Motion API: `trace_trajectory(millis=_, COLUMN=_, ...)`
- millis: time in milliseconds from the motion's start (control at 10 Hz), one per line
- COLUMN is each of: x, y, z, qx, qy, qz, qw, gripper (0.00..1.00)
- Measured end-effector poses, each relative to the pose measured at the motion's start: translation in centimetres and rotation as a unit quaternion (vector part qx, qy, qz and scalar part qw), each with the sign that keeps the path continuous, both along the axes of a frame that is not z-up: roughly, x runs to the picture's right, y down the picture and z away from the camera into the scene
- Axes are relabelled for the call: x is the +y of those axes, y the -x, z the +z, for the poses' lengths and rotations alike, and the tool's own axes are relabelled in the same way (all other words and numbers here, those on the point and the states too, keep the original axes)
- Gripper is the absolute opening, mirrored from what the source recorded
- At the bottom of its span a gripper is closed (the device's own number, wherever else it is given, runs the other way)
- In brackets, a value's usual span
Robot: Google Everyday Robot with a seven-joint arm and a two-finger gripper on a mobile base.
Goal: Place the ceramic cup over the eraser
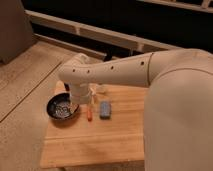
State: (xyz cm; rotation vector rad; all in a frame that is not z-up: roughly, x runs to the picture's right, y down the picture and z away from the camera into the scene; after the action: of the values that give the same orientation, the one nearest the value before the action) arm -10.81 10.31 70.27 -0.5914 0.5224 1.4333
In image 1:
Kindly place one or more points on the grey couch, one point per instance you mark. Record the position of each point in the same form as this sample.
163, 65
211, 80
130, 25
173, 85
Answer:
16, 33

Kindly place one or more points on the blue eraser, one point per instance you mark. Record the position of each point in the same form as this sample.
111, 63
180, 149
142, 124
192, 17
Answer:
105, 110

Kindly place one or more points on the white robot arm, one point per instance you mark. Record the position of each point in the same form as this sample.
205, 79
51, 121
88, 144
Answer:
178, 109

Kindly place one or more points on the black bowl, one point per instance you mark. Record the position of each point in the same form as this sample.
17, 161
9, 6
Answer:
60, 107

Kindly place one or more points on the wooden cutting board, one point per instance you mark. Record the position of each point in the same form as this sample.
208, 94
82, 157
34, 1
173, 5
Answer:
79, 142

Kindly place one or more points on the white wooden rail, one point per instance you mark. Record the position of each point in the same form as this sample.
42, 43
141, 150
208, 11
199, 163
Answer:
99, 34

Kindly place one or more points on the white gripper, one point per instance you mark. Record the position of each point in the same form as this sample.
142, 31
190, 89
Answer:
80, 93

